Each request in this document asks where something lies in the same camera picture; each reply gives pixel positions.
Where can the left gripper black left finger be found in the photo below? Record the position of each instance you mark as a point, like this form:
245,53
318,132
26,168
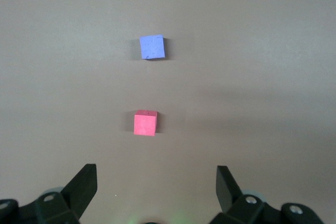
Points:
78,190

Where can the brown table mat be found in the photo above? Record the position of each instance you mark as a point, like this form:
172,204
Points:
236,77

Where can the purple-blue foam block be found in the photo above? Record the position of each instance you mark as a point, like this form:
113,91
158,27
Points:
152,47

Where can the red foam block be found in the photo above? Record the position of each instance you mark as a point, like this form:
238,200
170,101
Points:
145,125

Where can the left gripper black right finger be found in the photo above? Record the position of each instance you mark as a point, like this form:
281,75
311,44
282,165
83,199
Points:
225,190

